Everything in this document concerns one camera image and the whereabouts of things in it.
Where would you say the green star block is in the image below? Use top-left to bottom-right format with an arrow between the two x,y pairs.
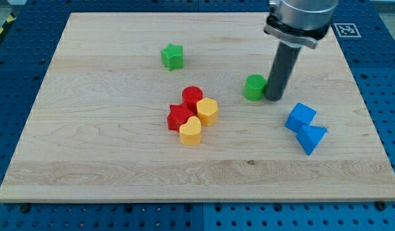
160,44 -> 183,71

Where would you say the red cylinder block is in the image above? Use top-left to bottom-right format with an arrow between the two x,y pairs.
181,86 -> 203,114

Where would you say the yellow hexagon block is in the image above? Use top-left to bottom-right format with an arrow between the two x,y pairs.
196,98 -> 219,126

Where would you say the blue cube block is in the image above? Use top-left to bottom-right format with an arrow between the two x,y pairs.
285,103 -> 317,133

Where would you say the red star block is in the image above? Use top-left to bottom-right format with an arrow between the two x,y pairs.
167,103 -> 194,131

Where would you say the blue triangle block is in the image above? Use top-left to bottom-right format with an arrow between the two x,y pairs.
296,124 -> 327,155

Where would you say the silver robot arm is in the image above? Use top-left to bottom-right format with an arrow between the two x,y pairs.
264,0 -> 339,49

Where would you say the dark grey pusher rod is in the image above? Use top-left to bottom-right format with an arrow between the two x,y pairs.
264,42 -> 301,102

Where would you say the wooden board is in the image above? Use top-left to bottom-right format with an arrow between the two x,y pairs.
0,12 -> 395,203

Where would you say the green cylinder block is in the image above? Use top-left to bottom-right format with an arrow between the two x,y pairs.
243,74 -> 267,101

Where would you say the white fiducial marker tag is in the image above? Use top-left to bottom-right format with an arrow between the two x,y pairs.
333,23 -> 361,38

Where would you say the yellow heart block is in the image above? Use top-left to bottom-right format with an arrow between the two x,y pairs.
179,116 -> 202,146

